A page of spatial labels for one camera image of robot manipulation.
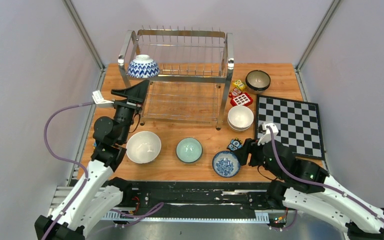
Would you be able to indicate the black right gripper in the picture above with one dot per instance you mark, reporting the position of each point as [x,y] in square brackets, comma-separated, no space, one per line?
[250,146]

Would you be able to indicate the red calculator toy block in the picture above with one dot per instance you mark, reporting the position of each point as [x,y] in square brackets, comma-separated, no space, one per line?
[243,99]

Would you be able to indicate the steel two-tier dish rack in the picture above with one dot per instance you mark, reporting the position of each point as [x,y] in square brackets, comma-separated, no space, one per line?
[195,73]

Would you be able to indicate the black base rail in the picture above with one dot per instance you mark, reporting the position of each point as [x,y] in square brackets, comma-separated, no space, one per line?
[198,202]

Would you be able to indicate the red owl toy block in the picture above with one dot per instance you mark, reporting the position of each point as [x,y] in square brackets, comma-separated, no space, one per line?
[234,92]

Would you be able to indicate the blue owl toy block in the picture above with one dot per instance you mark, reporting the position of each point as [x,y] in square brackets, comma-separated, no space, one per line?
[235,144]

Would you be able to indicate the white blue floral bowl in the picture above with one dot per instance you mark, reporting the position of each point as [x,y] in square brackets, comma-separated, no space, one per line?
[226,164]

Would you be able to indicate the pink brown bowl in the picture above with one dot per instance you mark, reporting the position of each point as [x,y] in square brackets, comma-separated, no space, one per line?
[256,91]

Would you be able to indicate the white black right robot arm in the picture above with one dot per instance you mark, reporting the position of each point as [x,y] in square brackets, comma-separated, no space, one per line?
[305,186]

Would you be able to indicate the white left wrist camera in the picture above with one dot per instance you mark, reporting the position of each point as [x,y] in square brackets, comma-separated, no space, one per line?
[99,100]

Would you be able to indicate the yellow owl toy block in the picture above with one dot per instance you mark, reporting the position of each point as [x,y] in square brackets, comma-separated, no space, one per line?
[238,84]

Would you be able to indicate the black white checkerboard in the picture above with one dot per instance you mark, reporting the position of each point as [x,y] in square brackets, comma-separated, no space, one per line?
[298,122]

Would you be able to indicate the small celadon cup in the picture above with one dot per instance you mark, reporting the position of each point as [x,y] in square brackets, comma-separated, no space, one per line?
[189,150]

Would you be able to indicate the dark blue floral bowl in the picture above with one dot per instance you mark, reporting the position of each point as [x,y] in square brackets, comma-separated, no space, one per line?
[258,79]

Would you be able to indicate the cream bowl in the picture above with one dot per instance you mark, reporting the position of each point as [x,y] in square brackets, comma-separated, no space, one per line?
[239,130]
[240,117]

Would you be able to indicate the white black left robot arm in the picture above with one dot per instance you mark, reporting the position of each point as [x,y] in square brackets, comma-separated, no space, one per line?
[80,211]

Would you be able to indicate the blue white patterned bowl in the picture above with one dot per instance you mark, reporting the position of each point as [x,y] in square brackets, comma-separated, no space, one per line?
[143,67]

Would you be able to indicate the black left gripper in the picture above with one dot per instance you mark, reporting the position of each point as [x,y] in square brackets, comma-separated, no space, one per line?
[136,93]

